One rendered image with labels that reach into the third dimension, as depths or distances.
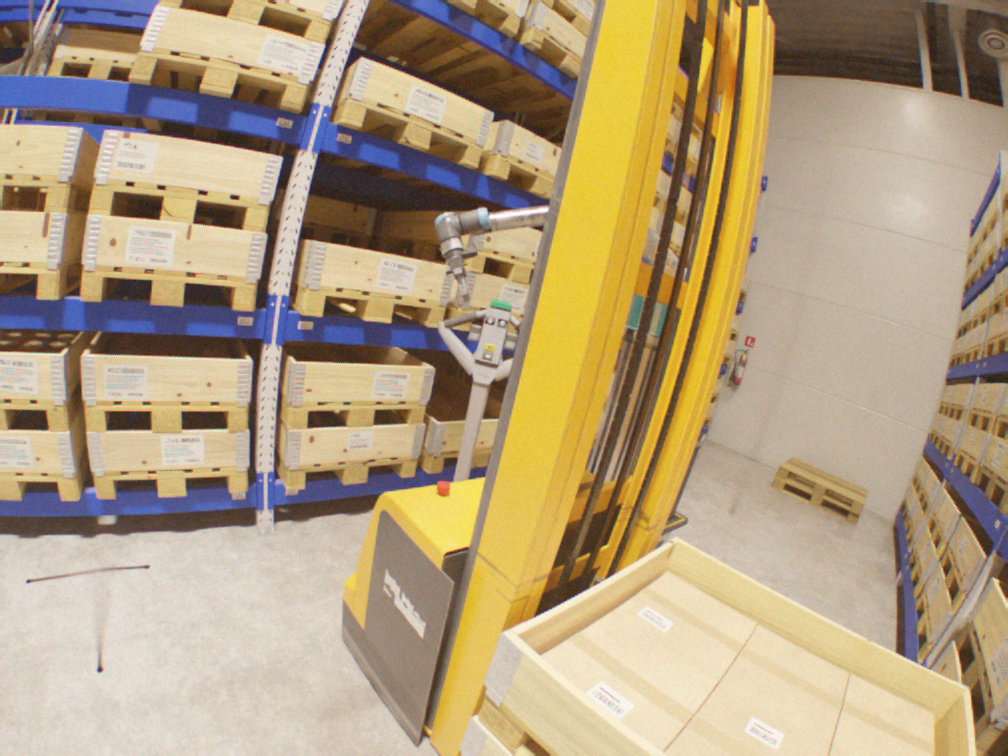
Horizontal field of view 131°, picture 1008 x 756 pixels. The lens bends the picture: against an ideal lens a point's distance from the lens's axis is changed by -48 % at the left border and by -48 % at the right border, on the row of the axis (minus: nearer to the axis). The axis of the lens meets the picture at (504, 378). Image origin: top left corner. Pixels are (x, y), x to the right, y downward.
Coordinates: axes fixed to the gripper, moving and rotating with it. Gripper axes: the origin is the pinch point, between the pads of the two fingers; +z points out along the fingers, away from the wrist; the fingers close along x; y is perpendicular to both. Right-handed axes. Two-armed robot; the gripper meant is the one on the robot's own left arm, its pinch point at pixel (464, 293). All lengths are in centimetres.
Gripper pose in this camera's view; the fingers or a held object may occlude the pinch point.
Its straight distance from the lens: 171.1
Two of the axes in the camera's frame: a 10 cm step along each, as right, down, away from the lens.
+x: -0.3, -0.8, -10.0
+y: -9.6, 2.7, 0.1
